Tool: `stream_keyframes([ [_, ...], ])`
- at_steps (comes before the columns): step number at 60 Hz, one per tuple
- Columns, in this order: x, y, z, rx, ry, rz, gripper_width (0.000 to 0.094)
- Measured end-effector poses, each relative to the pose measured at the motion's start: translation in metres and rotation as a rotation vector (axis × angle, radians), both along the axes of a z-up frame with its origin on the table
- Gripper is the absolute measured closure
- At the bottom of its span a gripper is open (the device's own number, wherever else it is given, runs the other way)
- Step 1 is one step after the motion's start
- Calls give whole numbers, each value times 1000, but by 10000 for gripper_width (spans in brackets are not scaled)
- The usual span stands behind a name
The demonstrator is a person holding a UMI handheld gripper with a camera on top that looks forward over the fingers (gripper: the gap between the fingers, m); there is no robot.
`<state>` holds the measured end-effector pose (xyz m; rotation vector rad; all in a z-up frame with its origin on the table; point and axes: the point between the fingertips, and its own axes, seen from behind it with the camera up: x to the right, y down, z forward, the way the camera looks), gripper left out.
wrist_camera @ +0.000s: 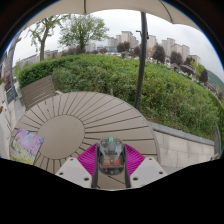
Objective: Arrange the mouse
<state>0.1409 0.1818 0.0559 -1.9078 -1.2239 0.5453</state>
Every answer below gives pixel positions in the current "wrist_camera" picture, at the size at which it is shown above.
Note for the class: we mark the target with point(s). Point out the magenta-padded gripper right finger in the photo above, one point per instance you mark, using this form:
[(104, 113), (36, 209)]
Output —
[(135, 160)]

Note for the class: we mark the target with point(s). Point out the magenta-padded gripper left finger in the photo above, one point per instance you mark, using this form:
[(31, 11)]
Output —
[(87, 160)]

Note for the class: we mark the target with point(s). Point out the transparent computer mouse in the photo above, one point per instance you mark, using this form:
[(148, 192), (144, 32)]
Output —
[(111, 156)]

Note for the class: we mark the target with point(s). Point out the cherry blossom print mouse pad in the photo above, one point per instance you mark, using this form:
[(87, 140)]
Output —
[(26, 146)]

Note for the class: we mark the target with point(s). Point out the brown slatted chair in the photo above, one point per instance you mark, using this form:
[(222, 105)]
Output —
[(37, 91)]

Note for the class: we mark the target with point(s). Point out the green hedge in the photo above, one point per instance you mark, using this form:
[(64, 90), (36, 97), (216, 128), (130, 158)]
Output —
[(106, 71)]

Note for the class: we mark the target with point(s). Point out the tall grey sign pillar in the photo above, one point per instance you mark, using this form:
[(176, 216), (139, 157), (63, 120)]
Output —
[(11, 95)]

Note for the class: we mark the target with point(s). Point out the sparse-leaved tree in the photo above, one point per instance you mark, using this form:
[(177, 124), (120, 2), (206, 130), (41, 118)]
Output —
[(42, 50)]

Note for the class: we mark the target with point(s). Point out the group of apartment buildings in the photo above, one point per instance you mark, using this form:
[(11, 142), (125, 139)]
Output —
[(126, 36)]

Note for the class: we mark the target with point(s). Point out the round leafy tree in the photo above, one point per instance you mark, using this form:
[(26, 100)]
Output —
[(83, 30)]

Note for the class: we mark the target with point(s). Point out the beige patio umbrella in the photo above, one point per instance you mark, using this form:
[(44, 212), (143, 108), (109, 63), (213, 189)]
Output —
[(100, 5)]

